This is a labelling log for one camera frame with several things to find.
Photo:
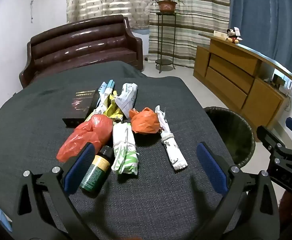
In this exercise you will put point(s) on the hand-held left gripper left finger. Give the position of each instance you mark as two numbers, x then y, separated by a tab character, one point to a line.
79	167

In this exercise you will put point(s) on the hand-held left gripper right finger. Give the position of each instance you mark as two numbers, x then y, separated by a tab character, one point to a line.
210	167

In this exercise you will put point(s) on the green spray bottle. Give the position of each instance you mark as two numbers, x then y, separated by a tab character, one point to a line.
96	170

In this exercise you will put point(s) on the bin with black liner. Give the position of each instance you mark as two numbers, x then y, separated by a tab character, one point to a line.
230	135

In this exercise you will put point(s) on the white carton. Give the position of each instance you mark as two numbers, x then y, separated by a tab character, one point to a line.
172	152

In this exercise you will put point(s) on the red plastic bag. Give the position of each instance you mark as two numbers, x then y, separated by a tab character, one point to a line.
96	127

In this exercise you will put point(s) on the white green packet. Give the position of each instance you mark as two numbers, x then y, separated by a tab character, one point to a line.
124	152

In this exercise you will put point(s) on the orange plastic bag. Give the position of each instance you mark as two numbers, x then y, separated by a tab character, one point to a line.
144	122

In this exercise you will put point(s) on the white green plastic bag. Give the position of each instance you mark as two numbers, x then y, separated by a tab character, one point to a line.
127	95

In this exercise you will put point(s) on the small dark device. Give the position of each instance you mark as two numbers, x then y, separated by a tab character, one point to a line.
278	80

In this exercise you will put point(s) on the black cardboard box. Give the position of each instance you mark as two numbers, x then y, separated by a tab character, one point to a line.
79	105

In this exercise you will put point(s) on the wooden cabinet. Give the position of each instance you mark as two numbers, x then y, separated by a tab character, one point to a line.
235	80

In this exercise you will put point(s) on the blue printed paper packet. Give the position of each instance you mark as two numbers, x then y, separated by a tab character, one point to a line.
103	90

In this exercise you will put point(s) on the dark grey tablecloth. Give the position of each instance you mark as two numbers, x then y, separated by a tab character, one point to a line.
160	100

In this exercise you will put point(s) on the light blue white box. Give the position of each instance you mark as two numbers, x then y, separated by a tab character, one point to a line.
111	86

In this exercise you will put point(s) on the mouse plush toy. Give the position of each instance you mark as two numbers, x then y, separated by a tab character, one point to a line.
233	36

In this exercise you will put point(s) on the blue curtain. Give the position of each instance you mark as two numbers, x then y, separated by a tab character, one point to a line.
265	17

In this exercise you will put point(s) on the black metal plant stand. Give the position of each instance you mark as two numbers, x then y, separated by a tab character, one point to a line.
164	62

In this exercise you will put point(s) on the dark brown leather sofa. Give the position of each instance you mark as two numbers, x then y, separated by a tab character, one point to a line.
86	47

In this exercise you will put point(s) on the striped curtain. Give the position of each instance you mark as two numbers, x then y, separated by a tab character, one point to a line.
198	30

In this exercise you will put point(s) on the potted plant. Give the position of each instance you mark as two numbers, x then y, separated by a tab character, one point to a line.
166	6

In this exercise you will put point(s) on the beige patterned curtain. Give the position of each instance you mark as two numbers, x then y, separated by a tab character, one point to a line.
106	0

